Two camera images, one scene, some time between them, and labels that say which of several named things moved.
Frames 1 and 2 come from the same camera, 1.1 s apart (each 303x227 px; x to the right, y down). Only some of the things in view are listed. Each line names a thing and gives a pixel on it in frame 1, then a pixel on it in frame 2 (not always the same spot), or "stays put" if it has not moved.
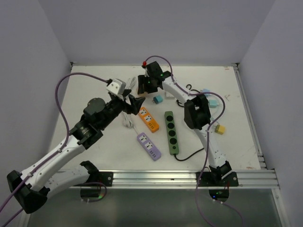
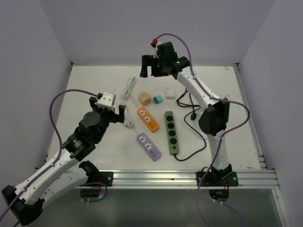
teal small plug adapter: (157, 99) stays put
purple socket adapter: (154, 152) stays put
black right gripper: (142, 80) to (148, 61)
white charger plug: (168, 96) stays put
